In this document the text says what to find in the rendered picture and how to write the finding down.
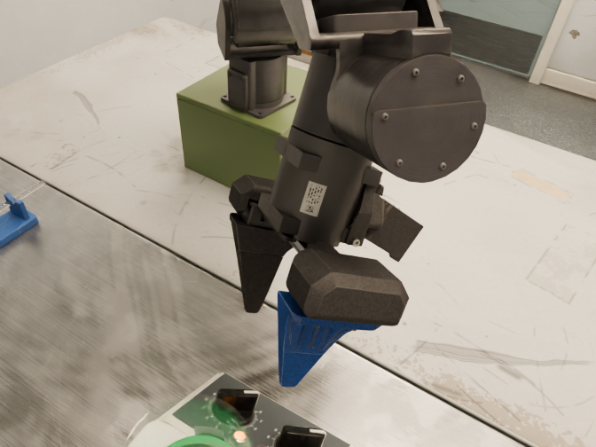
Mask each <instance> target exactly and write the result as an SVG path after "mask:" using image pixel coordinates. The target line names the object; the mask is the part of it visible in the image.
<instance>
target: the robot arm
mask: <svg viewBox="0 0 596 447"><path fill-rule="evenodd" d="M442 14H443V8H442V6H441V5H440V3H439V1H438V0H220V3H219V8H218V14H217V19H216V32H217V42H218V45H219V48H220V50H221V53H222V54H223V59H224V60H229V68H228V69H227V79H228V92H227V93H225V94H223V95H222V96H221V100H222V101H223V102H225V103H227V104H229V105H231V106H234V107H236V108H238V109H239V110H241V111H243V112H245V113H247V114H250V115H252V116H254V117H255V118H257V119H263V118H265V117H267V116H268V115H270V114H273V113H275V112H277V111H278V110H280V109H282V108H283V107H285V106H288V105H290V104H292V103H293V102H295V101H296V96H295V95H293V94H290V93H288V92H286V77H287V56H290V55H291V56H293V55H296V56H301V55H302V50H305V51H311V53H312V54H313V55H312V58H311V61H310V66H309V70H308V73H307V75H306V79H305V82H304V84H303V88H302V94H301V96H300V99H299V103H298V106H297V108H296V112H295V115H294V120H293V123H292V124H293V125H292V126H291V129H290V132H289V135H288V137H283V136H280V135H278V138H277V141H276V144H275V147H274V150H276V151H277V152H278V153H280V154H281V155H282V159H281V162H280V165H279V168H278V174H277V176H276V179H275V180H270V179H267V178H262V177H258V176H250V175H247V174H245V175H244V176H242V177H241V178H239V179H237V180H236V181H234V182H233V183H232V185H231V190H230V194H229V202H230V203H231V205H232V206H233V208H234V209H235V211H236V212H237V213H230V220H231V227H232V232H233V238H234V243H235V248H236V254H237V258H238V266H239V277H240V284H241V290H242V296H243V302H244V309H245V311H246V312H247V313H257V312H258V311H259V310H260V308H261V307H262V305H263V302H264V300H265V298H266V296H267V294H268V292H269V290H270V288H271V284H272V282H273V279H274V278H275V276H276V273H277V271H278V268H279V265H280V264H281V262H282V259H283V256H284V255H285V254H286V253H287V252H288V251H289V250H290V249H292V248H294V249H295V250H296V252H297V254H296V255H295V257H294V259H293V261H292V264H291V267H290V270H289V272H288V275H287V278H286V287H287V289H288V291H289V292H287V291H280V290H278V375H279V383H280V385H281V386H282V387H295V386H297V385H298V383H299V382H300V381H301V380H302V379H303V378H304V376H305V375H306V374H307V373H308V372H309V371H310V369H311V368H312V367H313V366H314V365H315V364H316V363H317V362H318V360H319V359H320V358H321V357H322V356H323V355H324V354H325V353H326V352H327V351H328V350H329V349H330V348H331V347H332V346H333V345H334V344H335V343H336V342H337V341H338V340H339V339H340V338H341V337H342V336H343V335H344V334H346V333H348V332H351V331H356V330H364V331H374V330H376V329H378V328H379V327H380V326H382V325H386V326H395V325H398V324H399V322H400V320H401V317H402V315H403V314H404V310H405V307H406V305H407V302H408V301H409V296H408V294H407V292H406V290H405V288H404V285H403V282H402V281H401V280H400V279H399V278H397V277H396V276H395V275H394V274H393V273H392V272H391V271H390V270H388V269H387V268H386V267H385V266H384V265H383V264H382V263H380V262H379V261H378V260H377V259H372V258H366V257H360V256H354V255H345V254H340V253H339V252H338V251H337V250H336V249H335V248H334V247H338V246H339V244H340V243H345V244H347V245H351V246H353V247H361V246H362V245H363V242H364V239H367V240H368V241H370V242H372V243H373V244H374V245H376V246H377V247H379V248H381V249H383V250H384V251H386V252H388V253H389V257H390V258H392V259H394V260H395V261H397V262H400V260H401V259H402V257H403V256H404V254H405V253H406V251H407V250H408V248H409V247H410V246H411V244H412V242H413V241H414V240H415V239H416V238H417V236H418V235H419V233H420V231H421V230H422V229H423V227H424V226H423V225H421V224H420V223H418V222H417V221H415V220H414V219H412V218H411V217H409V216H408V215H406V214H405V213H404V212H403V211H401V210H400V207H398V206H397V205H392V204H391V203H389V202H388V201H386V200H385V198H383V197H382V195H383V191H384V186H383V185H382V184H380V182H381V176H382V173H383V172H382V171H380V170H378V169H377V168H375V167H374V166H372V164H373V163H375V164H376V165H378V166H380V167H381V168H383V169H385V170H386V171H388V172H389V173H391V174H393V175H394V176H396V177H399V178H401V179H403V180H406V181H408V182H414V183H429V182H433V181H435V180H438V179H440V178H443V177H446V176H448V175H449V174H450V173H452V172H453V171H455V170H456V169H458V168H459V167H460V166H461V165H462V164H463V163H464V162H465V161H466V160H467V159H468V158H469V156H470V155H471V153H472V152H473V151H474V149H475V148H476V147H477V144H478V142H479V140H480V137H481V135H482V132H483V127H484V123H485V120H486V103H485V102H484V101H483V99H482V91H481V88H480V86H479V83H478V82H477V80H476V78H475V76H474V74H473V73H472V72H471V71H470V70H469V69H468V68H467V66H466V65H464V64H462V63H461V62H459V61H458V60H456V59H455V58H452V57H451V38H452V32H451V29H450V28H449V27H443V23H442V19H441V16H442ZM231 36H233V37H231Z"/></svg>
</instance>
